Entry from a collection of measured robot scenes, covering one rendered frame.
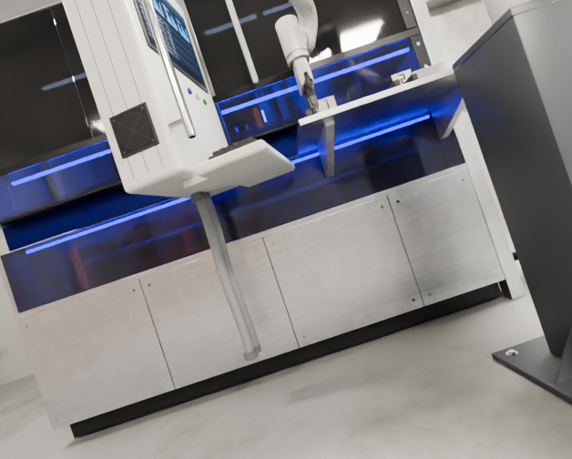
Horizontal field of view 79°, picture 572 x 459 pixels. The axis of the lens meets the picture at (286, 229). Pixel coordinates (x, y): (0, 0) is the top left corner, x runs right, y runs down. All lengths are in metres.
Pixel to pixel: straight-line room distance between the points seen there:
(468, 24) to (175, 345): 4.41
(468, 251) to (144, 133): 1.30
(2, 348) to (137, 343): 3.38
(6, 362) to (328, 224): 4.13
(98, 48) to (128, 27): 0.10
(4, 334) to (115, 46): 4.11
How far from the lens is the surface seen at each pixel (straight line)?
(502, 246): 1.71
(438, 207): 1.59
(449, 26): 4.79
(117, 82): 1.10
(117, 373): 1.74
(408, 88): 1.20
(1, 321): 4.90
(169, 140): 0.98
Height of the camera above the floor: 0.56
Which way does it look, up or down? 1 degrees up
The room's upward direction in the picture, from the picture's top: 19 degrees counter-clockwise
